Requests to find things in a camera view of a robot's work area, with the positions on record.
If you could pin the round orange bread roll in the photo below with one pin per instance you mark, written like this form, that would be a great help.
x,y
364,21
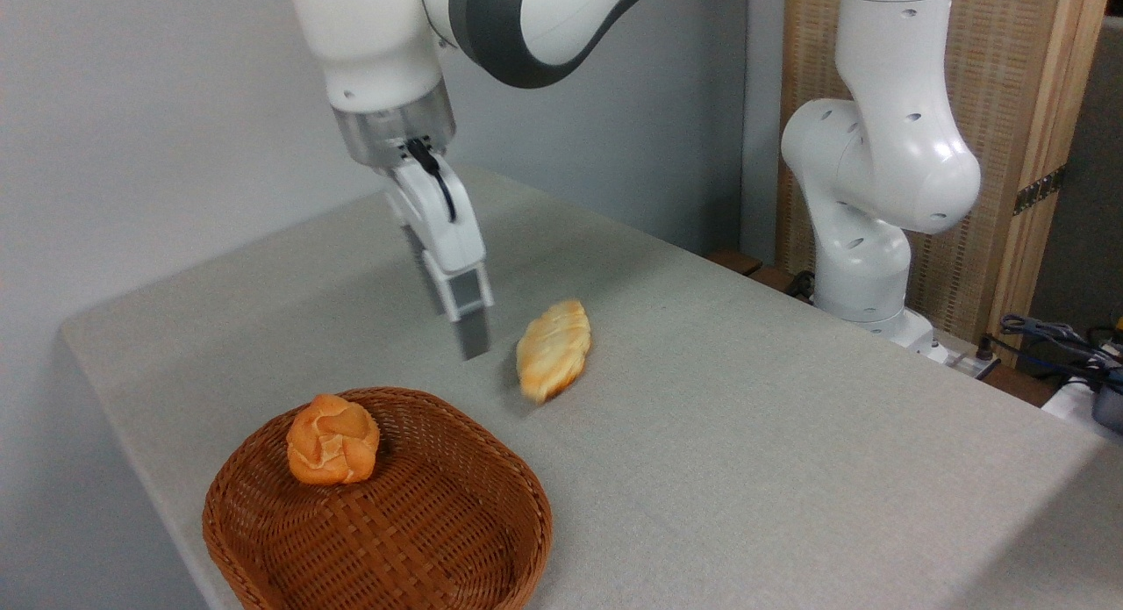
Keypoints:
x,y
333,439

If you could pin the long pale bread loaf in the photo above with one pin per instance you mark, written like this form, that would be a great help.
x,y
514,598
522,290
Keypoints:
x,y
553,351

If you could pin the wooden rattan folding screen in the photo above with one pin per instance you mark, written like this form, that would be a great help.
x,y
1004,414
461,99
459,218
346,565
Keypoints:
x,y
991,66

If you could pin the dark metal screen hinge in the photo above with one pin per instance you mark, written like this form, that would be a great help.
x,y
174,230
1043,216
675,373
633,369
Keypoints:
x,y
1040,191

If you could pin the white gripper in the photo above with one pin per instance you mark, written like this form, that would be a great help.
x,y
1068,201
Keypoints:
x,y
443,233

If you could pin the brown wicker basket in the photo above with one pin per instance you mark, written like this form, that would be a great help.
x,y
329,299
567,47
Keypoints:
x,y
421,548

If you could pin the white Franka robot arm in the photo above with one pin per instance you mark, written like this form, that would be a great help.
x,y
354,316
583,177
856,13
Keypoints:
x,y
877,154

